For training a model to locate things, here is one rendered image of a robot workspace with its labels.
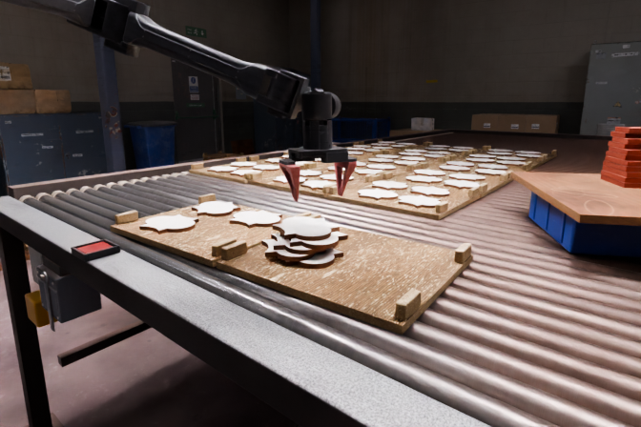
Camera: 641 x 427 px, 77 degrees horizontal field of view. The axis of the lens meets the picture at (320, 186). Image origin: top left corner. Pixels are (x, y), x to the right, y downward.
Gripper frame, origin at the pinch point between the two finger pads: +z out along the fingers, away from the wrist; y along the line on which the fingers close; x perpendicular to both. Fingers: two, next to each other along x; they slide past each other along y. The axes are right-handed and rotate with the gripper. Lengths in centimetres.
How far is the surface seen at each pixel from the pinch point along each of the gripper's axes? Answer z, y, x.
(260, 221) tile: 12.2, 4.5, -27.5
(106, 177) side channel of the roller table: 11, 45, -118
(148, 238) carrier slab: 13.1, 31.7, -28.7
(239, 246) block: 11.3, 14.4, -8.5
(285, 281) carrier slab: 13.7, 9.8, 7.0
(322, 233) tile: 8.2, -0.6, 0.5
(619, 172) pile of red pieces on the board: 1, -81, 9
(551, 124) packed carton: 16, -525, -339
